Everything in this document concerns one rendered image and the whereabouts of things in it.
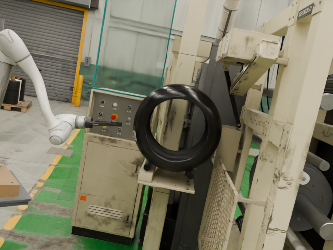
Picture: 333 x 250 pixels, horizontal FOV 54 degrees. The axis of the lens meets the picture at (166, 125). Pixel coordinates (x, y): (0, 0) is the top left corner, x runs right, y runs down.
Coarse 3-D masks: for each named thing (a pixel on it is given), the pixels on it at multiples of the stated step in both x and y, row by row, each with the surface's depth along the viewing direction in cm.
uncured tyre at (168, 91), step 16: (160, 96) 197; (176, 96) 196; (192, 96) 196; (144, 112) 199; (208, 112) 197; (144, 128) 200; (208, 128) 200; (144, 144) 202; (208, 144) 199; (160, 160) 202; (176, 160) 204; (192, 160) 201
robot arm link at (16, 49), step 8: (0, 32) 185; (8, 32) 185; (0, 40) 185; (8, 40) 184; (16, 40) 186; (8, 48) 185; (16, 48) 186; (24, 48) 189; (16, 56) 187; (24, 56) 189
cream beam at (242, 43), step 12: (228, 36) 175; (240, 36) 167; (252, 36) 166; (264, 36) 166; (276, 36) 166; (228, 48) 168; (240, 48) 168; (252, 48) 167; (216, 60) 224; (228, 60) 193; (240, 60) 178
